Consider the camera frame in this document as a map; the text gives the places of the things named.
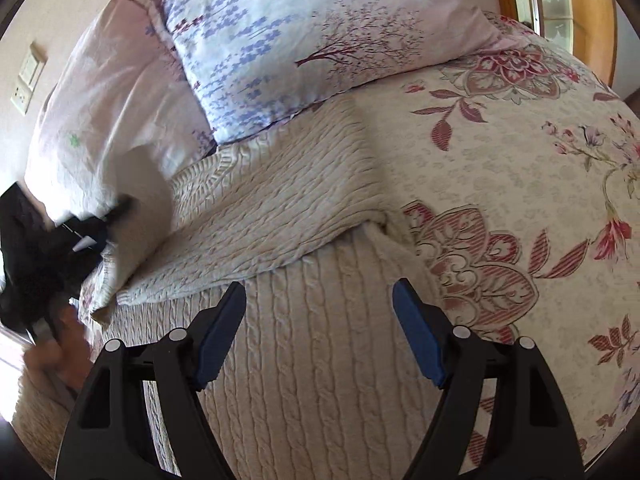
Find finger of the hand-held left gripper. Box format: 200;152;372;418
102;195;136;256

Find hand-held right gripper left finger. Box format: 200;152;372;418
54;281;247;480

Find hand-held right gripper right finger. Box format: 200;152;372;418
392;278;587;480

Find cream cable-knit sweater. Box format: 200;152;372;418
90;94;481;480

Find person's left hand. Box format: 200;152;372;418
22;304;93;392

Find pink floral pillow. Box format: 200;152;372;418
25;0;218;226

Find floral quilted bedspread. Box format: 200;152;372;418
12;10;640;480

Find floral tree print pillow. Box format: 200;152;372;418
112;0;503;145

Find wooden headboard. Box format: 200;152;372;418
489;0;620;86

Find beige wall socket plate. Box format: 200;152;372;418
10;85;32;115

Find beige wall switch plate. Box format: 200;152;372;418
17;41;47;92

